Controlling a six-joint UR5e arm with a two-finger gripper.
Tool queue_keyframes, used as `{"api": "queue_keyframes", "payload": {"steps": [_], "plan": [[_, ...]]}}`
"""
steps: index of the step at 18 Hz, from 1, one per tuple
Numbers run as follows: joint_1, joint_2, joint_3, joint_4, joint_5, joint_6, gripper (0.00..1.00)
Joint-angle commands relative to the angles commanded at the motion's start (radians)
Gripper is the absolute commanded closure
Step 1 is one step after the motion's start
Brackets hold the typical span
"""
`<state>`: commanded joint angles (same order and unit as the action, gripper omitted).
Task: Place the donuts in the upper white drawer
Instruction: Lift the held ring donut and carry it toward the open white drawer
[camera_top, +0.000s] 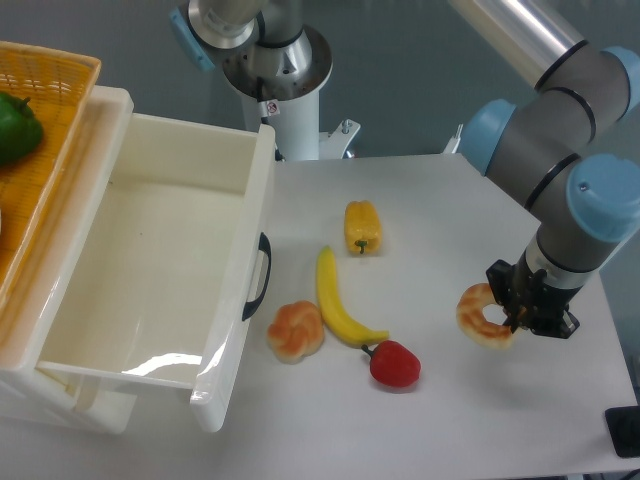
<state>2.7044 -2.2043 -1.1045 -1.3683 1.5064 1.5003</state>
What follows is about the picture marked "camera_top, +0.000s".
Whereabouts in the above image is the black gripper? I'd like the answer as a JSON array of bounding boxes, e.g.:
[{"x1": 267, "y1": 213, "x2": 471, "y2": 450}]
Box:
[{"x1": 486, "y1": 260, "x2": 580, "y2": 339}]

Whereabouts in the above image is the open white drawer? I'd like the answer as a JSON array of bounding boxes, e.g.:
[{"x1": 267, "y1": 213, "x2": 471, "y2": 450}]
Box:
[{"x1": 39, "y1": 114, "x2": 275, "y2": 432}]

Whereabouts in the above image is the green bell pepper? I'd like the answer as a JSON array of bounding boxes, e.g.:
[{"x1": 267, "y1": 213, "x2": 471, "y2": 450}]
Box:
[{"x1": 0, "y1": 92, "x2": 43, "y2": 166}]

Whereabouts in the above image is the red bell pepper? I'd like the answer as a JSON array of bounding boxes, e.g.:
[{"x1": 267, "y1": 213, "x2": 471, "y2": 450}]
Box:
[{"x1": 361, "y1": 340, "x2": 421, "y2": 389}]

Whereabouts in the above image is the yellow bell pepper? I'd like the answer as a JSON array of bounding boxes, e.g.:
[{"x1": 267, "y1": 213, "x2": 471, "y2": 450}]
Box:
[{"x1": 344, "y1": 200, "x2": 382, "y2": 255}]

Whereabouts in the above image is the black drawer handle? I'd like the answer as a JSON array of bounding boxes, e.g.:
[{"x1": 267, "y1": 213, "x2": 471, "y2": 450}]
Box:
[{"x1": 242, "y1": 232, "x2": 273, "y2": 321}]

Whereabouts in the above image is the glazed ring donut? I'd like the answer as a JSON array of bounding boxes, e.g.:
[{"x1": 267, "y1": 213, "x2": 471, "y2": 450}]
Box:
[{"x1": 456, "y1": 283, "x2": 513, "y2": 350}]

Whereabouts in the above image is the white drawer cabinet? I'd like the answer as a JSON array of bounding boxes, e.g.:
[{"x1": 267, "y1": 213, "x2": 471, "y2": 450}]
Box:
[{"x1": 1, "y1": 86, "x2": 135, "y2": 434}]

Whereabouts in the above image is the twisted round bread bun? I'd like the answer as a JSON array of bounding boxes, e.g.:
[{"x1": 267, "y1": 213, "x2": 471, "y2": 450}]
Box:
[{"x1": 266, "y1": 300, "x2": 324, "y2": 364}]

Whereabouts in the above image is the yellow banana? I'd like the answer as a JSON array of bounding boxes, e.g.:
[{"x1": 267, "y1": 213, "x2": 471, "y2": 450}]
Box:
[{"x1": 315, "y1": 246, "x2": 390, "y2": 348}]

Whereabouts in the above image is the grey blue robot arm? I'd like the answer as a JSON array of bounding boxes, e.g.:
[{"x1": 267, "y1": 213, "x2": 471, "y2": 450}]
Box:
[{"x1": 455, "y1": 1, "x2": 639, "y2": 339}]

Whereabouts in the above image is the black device at edge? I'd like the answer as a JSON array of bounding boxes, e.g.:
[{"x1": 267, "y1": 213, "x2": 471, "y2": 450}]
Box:
[{"x1": 604, "y1": 405, "x2": 640, "y2": 458}]

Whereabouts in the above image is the orange plastic basket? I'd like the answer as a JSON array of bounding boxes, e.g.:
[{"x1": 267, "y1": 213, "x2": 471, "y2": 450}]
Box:
[{"x1": 1, "y1": 41, "x2": 101, "y2": 305}]

